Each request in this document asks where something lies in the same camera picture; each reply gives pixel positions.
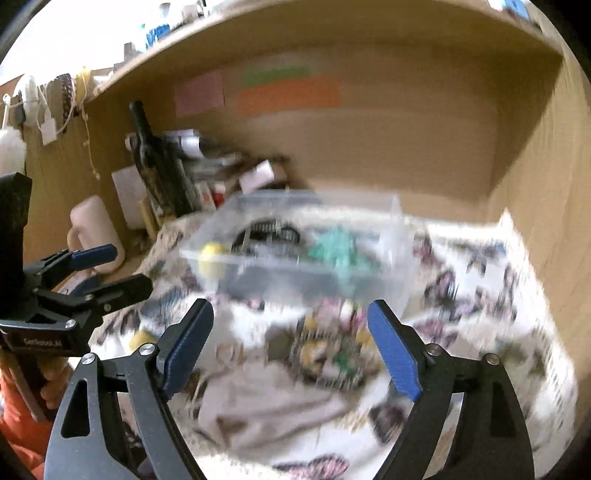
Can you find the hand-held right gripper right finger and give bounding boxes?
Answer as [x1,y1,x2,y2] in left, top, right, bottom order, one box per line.
[367,299,536,480]

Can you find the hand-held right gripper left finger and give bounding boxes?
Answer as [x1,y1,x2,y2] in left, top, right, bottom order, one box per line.
[44,298,215,480]

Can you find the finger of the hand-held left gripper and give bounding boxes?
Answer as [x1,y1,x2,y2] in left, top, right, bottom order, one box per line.
[24,244,119,291]
[34,274,154,326]

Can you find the clear plastic box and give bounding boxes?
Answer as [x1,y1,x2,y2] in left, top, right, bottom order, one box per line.
[180,189,414,319]

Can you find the small yellow soft toy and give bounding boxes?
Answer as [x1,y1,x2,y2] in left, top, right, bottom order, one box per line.
[129,330,158,354]

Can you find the pile of colourful soft toys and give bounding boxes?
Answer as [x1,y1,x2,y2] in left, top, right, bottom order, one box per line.
[288,302,382,391]

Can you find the yellow soft ball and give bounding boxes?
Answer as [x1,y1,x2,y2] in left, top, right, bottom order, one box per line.
[201,242,228,278]

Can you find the teal soft toy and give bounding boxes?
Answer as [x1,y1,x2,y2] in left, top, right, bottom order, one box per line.
[307,226,384,289]

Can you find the person's left hand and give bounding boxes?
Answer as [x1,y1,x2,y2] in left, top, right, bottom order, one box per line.
[38,359,75,409]

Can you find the cream mug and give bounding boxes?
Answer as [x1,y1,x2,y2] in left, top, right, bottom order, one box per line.
[67,195,126,275]

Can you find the white paper card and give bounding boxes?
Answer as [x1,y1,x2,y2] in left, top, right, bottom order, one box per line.
[111,165,151,230]

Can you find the beige cloth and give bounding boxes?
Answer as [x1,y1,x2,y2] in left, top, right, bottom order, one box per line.
[196,360,370,455]

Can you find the butterfly printed cloth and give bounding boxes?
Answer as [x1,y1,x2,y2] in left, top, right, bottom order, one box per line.
[88,210,580,480]

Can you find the dark glass bottle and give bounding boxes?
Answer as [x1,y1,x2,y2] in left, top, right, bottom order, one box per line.
[126,100,197,217]

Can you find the white hanging tag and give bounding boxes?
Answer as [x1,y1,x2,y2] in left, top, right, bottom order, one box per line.
[39,115,58,146]

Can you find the white tube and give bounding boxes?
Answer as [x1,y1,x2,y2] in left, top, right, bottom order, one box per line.
[164,130,206,158]

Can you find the woven hanging pouch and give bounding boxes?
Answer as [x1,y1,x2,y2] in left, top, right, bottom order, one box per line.
[51,73,77,134]

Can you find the white small box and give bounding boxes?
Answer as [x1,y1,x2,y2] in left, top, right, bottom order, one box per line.
[238,159,278,193]

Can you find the pink sticky note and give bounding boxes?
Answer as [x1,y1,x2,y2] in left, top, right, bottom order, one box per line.
[174,71,226,116]

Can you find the wooden desk hutch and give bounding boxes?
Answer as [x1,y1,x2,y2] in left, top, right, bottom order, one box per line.
[21,0,591,352]

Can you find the orange sticky note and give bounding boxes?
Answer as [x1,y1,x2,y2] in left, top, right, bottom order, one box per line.
[238,78,341,116]

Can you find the green sticky note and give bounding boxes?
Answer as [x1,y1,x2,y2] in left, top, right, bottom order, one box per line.
[242,66,311,88]

